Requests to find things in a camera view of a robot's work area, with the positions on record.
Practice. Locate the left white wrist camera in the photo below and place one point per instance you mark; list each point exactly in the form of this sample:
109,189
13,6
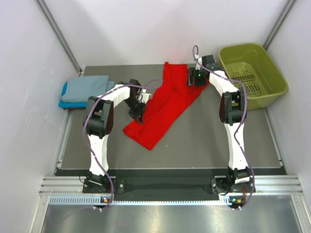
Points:
144,96

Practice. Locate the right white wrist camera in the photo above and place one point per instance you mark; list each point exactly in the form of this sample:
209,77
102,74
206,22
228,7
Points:
198,61

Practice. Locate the green plastic basket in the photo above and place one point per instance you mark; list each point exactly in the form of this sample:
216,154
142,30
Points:
251,64

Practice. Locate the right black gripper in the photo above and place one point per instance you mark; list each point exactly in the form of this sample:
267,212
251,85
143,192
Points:
191,73

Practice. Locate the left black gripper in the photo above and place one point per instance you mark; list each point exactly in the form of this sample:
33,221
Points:
139,114

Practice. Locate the grey-blue folded t shirt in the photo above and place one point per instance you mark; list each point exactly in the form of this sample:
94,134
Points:
93,85

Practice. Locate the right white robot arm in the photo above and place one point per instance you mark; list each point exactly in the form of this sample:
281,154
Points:
232,113

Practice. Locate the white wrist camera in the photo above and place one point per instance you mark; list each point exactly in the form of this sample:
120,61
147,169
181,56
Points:
198,61
144,96

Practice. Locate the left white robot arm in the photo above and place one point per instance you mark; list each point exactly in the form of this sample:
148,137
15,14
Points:
98,125

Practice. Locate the bright blue folded t shirt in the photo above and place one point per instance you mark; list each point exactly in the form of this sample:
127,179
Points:
65,104

